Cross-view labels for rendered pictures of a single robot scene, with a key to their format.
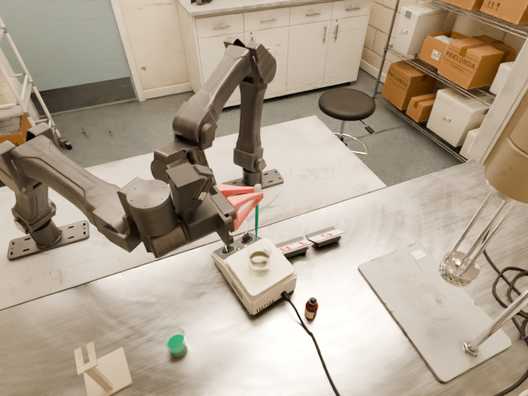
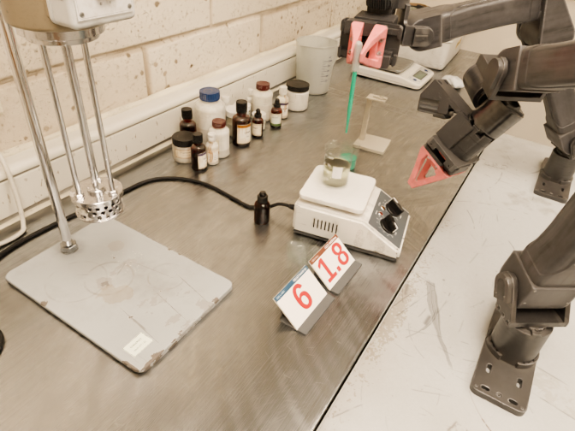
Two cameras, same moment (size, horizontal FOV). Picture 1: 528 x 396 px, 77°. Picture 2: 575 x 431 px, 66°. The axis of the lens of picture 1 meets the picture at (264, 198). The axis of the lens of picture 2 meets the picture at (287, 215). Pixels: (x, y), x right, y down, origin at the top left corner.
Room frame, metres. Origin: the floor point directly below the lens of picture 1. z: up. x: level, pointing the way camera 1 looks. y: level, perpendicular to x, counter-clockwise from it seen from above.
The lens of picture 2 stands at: (0.93, -0.49, 1.42)
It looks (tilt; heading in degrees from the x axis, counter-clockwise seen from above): 36 degrees down; 142
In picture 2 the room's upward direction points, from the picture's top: 5 degrees clockwise
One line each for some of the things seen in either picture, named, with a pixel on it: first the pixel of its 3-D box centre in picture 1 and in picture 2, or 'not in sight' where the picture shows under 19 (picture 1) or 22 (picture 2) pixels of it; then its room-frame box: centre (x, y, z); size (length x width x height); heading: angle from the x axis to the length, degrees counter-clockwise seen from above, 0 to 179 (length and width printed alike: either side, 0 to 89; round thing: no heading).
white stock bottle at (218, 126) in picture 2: not in sight; (219, 138); (0.09, -0.05, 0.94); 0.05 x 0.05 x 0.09
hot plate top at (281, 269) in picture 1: (259, 265); (338, 187); (0.44, 0.01, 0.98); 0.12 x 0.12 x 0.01; 34
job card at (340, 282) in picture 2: (292, 244); (335, 262); (0.54, -0.08, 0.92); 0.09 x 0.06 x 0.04; 112
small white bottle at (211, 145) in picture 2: not in sight; (211, 148); (0.12, -0.09, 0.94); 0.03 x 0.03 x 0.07
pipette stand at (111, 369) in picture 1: (97, 364); (376, 121); (0.23, 0.32, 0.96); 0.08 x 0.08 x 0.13; 30
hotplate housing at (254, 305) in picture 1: (254, 268); (348, 210); (0.46, 0.02, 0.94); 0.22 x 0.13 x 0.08; 34
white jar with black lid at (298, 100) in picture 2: not in sight; (296, 95); (-0.06, 0.28, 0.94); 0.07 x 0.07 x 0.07
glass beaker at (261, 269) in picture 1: (258, 261); (336, 164); (0.42, 0.01, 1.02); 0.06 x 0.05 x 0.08; 169
